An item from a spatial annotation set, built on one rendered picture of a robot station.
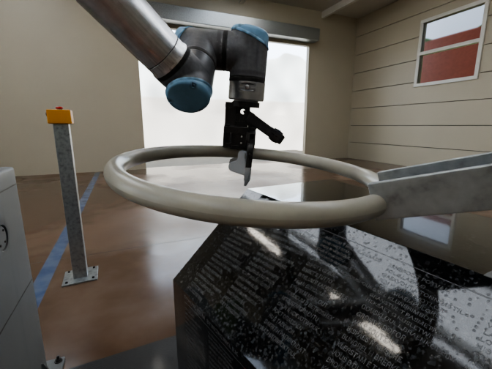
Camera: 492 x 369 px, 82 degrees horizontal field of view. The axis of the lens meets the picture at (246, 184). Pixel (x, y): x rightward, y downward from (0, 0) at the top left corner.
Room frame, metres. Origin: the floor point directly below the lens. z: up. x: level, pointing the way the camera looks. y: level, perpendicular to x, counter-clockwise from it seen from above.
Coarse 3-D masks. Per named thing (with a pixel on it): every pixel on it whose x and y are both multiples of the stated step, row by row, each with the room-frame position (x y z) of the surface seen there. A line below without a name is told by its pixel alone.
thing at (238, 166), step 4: (240, 152) 0.72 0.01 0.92; (244, 152) 0.72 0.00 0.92; (240, 156) 0.72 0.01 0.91; (244, 156) 0.72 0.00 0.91; (236, 160) 0.72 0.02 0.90; (240, 160) 0.72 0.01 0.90; (244, 160) 0.72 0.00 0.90; (228, 164) 0.72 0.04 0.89; (232, 164) 0.72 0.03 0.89; (236, 164) 0.72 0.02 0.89; (240, 164) 0.72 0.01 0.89; (244, 164) 0.72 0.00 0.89; (228, 168) 0.72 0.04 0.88; (232, 168) 0.72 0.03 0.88; (236, 168) 0.72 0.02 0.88; (240, 168) 0.72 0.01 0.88; (244, 168) 0.72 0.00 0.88; (248, 168) 0.71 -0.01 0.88; (236, 172) 0.72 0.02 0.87; (240, 172) 0.72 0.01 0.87; (244, 172) 0.72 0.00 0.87; (248, 172) 0.71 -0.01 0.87; (248, 176) 0.72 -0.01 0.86; (248, 180) 0.72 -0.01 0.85; (244, 184) 0.73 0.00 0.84
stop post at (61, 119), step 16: (48, 112) 1.66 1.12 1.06; (64, 112) 1.69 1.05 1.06; (64, 128) 1.70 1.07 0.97; (64, 144) 1.70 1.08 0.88; (64, 160) 1.69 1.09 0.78; (64, 176) 1.69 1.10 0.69; (64, 192) 1.68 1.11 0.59; (64, 208) 1.68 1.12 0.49; (80, 208) 1.77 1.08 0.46; (80, 224) 1.71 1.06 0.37; (80, 240) 1.71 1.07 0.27; (80, 256) 1.70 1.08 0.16; (80, 272) 1.70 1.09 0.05; (96, 272) 1.76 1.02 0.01
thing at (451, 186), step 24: (408, 168) 0.44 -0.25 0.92; (432, 168) 0.42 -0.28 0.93; (456, 168) 0.41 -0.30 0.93; (480, 168) 0.31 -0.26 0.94; (384, 192) 0.35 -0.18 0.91; (408, 192) 0.34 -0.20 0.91; (432, 192) 0.33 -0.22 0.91; (456, 192) 0.31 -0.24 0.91; (480, 192) 0.30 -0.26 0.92; (384, 216) 0.35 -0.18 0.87; (408, 216) 0.34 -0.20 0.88
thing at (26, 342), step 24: (0, 168) 0.92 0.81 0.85; (0, 192) 0.84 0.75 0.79; (0, 216) 0.81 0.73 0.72; (0, 240) 0.79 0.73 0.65; (24, 240) 0.96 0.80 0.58; (0, 264) 0.75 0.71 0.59; (24, 264) 0.92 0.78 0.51; (0, 288) 0.73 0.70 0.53; (24, 288) 0.89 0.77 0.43; (0, 312) 0.70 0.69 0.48; (24, 312) 0.85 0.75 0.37; (0, 336) 0.68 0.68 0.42; (24, 336) 0.82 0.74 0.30; (0, 360) 0.66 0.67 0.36; (24, 360) 0.79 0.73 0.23; (48, 360) 1.02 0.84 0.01
